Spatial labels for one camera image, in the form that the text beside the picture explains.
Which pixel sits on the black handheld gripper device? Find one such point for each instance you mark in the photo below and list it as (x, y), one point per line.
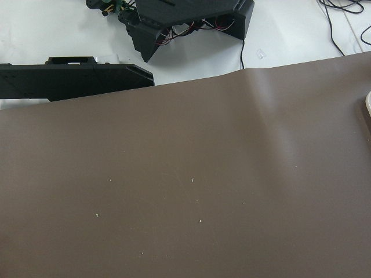
(111, 6)

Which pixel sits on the cream rabbit tray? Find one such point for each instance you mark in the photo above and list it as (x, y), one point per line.
(368, 103)

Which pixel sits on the black long plastic case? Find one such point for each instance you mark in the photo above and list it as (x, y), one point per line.
(63, 78)

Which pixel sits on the brown table mat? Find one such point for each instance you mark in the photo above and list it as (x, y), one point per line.
(257, 173)

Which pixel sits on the black angular plastic stand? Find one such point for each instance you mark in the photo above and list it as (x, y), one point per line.
(150, 22)

